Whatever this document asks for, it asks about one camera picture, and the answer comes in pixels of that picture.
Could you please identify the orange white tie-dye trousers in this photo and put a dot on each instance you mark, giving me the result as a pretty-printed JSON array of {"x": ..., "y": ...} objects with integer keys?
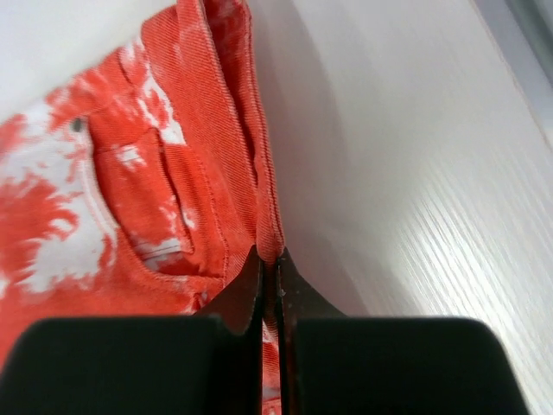
[{"x": 141, "y": 184}]

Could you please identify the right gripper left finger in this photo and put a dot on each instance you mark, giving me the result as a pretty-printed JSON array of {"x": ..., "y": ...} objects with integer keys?
[{"x": 206, "y": 363}]

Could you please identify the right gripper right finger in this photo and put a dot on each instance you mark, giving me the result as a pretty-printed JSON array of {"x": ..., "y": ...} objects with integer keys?
[{"x": 332, "y": 363}]

